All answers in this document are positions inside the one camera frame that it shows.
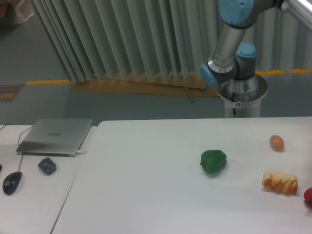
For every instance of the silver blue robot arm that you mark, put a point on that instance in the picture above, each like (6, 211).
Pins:
(229, 44)

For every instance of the green bell pepper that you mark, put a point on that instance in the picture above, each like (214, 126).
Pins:
(213, 161)

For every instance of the red bell pepper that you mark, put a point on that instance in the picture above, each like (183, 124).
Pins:
(308, 197)

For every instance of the brown cardboard sheet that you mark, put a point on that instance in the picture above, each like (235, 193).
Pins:
(191, 86)

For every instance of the silver laptop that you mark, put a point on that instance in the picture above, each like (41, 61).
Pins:
(56, 137)

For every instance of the pale green curtain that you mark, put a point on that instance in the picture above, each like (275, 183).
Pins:
(122, 38)

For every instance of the small black controller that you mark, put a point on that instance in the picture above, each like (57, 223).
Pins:
(48, 166)

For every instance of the brown egg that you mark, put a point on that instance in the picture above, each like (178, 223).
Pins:
(276, 142)

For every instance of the toasted bread loaf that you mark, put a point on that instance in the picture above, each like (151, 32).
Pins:
(283, 182)

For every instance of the black computer mouse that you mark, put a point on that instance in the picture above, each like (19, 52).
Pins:
(11, 182)

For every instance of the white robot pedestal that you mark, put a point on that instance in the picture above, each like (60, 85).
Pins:
(242, 98)

